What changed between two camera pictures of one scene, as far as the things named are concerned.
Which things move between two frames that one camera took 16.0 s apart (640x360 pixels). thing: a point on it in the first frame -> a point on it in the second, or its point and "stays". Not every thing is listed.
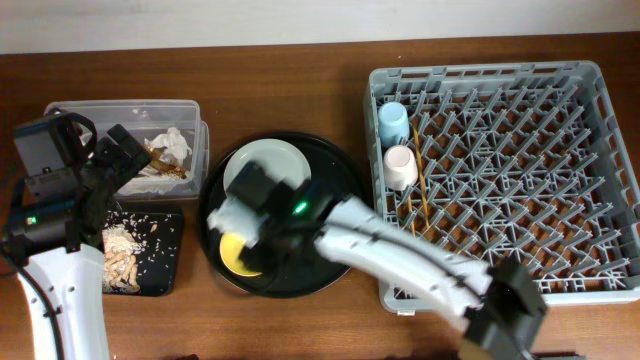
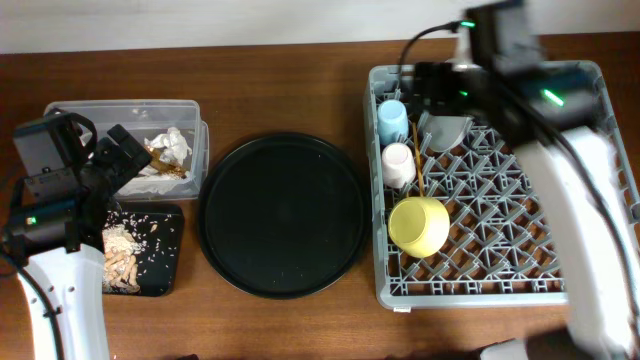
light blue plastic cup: x=393 y=123 stays
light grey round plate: x=281 y=158 -> x=445 y=131
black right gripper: x=255 y=232 -> x=431 y=78
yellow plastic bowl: x=230 y=247 -> x=419 y=225
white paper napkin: x=151 y=181 stays
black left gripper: x=111 y=151 stays
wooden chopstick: x=421 y=176 stays
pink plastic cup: x=399 y=167 stays
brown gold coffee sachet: x=161 y=166 stays
